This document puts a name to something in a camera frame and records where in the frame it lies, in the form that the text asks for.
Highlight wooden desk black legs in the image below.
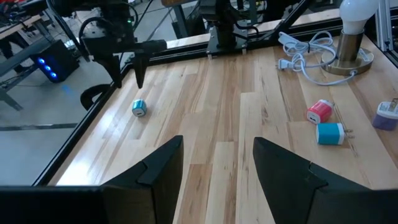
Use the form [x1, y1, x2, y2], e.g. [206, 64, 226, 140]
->
[0, 14, 65, 112]

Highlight black curved loop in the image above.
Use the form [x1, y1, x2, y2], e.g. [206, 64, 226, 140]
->
[80, 83, 112, 111]

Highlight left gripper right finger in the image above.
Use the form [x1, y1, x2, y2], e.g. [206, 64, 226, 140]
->
[252, 136, 374, 224]

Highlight white lamp power cord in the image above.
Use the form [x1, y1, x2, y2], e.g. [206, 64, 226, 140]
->
[275, 30, 358, 86]

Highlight black metal cart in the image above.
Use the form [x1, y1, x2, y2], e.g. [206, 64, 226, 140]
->
[161, 0, 208, 40]

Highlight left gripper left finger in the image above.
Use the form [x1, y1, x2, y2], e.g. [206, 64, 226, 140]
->
[100, 134, 185, 224]

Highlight blue white plug charger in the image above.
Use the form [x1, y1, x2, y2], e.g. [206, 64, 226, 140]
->
[315, 122, 355, 146]

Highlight black computer blue lights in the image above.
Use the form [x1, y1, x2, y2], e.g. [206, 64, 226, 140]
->
[29, 39, 80, 83]

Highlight pink white plug charger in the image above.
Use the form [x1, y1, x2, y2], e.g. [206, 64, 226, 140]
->
[306, 99, 335, 125]

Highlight small teal cube charger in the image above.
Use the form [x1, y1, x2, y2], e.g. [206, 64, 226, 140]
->
[131, 98, 148, 118]

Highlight brass lamp with white bulb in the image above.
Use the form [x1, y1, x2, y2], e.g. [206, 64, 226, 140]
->
[320, 0, 381, 77]

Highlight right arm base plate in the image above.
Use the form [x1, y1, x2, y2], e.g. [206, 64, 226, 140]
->
[206, 24, 249, 57]

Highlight black right camera cable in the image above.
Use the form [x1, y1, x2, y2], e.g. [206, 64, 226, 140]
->
[77, 16, 108, 41]

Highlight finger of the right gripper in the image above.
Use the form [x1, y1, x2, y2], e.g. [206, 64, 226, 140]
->
[132, 52, 154, 90]
[95, 53, 124, 89]

